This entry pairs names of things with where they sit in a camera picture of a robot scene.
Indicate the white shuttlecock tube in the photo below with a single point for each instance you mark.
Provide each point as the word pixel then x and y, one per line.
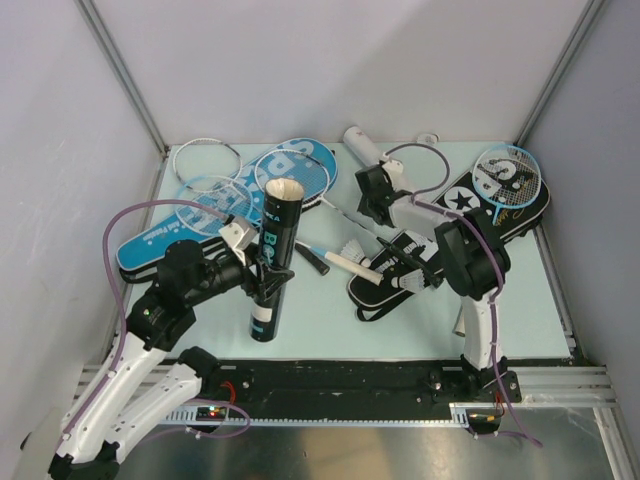
pixel 365 149

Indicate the white racket white grip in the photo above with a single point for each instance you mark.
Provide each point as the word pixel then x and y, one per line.
pixel 315 180

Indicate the white frame racket far left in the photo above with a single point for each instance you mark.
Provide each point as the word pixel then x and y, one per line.
pixel 200 163

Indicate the clear tube cap far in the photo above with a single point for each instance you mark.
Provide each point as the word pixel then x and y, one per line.
pixel 426 138

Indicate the black shuttlecock tube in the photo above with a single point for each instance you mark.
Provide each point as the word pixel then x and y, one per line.
pixel 280 218

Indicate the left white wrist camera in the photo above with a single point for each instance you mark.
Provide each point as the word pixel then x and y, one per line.
pixel 238 233

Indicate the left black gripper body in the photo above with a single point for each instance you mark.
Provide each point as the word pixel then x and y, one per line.
pixel 223 273

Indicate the light blue racket right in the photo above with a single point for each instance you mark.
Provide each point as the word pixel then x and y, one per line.
pixel 505 182

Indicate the blue racket cover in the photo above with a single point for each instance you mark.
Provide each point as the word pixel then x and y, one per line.
pixel 240 197

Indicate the shuttlecock on black cover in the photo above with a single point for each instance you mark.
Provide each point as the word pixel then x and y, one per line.
pixel 413 281

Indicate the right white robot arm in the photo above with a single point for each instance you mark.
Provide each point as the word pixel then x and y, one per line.
pixel 471 254

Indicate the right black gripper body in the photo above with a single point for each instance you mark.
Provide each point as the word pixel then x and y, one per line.
pixel 365 206

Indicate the shuttlecock by racket grip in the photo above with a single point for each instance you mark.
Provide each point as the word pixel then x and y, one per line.
pixel 354 252

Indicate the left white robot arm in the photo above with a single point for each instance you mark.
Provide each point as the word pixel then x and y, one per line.
pixel 108 420

